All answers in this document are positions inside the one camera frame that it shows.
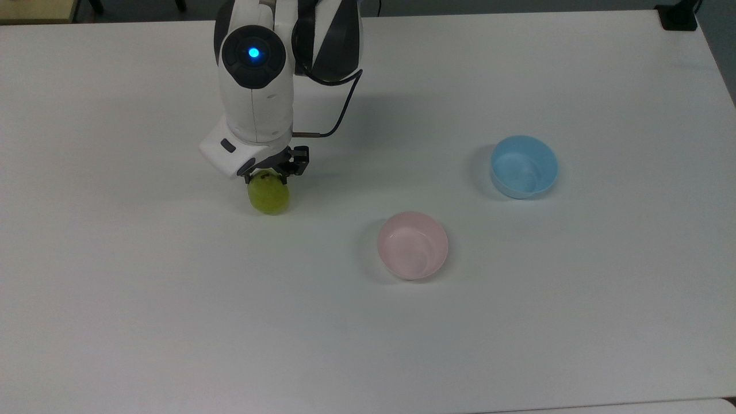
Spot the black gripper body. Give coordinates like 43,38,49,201
252,148,294,175

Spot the green pear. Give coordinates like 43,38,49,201
247,168,291,216

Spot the pink bowl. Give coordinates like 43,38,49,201
377,210,450,282

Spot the light blue bowl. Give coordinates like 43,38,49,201
489,135,559,200

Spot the wooden cabinet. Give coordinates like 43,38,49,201
0,0,80,25

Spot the black table clamp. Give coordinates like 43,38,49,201
655,0,703,32

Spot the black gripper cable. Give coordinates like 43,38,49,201
292,63,365,139

